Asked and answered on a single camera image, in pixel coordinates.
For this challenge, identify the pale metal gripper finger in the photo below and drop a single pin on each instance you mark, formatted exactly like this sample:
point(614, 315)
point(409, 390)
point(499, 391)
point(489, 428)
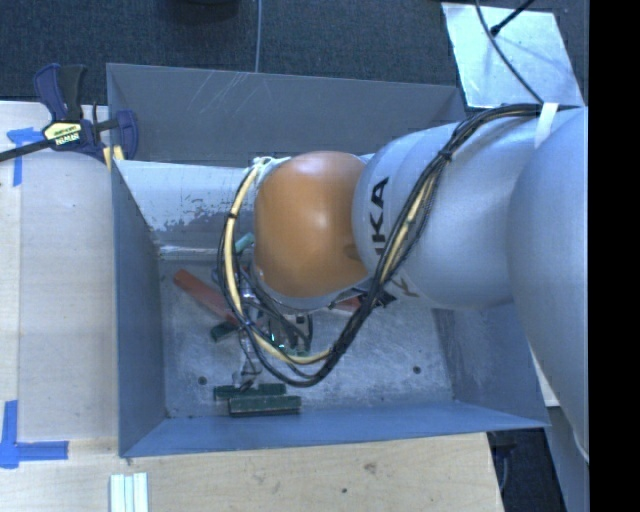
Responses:
point(255, 364)
point(245, 352)

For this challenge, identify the pale wood flat board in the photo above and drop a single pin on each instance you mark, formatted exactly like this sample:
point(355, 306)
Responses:
point(67, 300)

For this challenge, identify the red-brown flat block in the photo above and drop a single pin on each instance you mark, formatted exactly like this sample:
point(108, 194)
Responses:
point(347, 305)
point(202, 294)

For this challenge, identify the dark green flat block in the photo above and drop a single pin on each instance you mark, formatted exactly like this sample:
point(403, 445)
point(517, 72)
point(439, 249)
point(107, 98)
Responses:
point(265, 405)
point(270, 389)
point(223, 331)

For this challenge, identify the grey metal bin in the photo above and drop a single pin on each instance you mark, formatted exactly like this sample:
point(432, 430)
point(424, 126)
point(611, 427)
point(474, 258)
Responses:
point(200, 360)

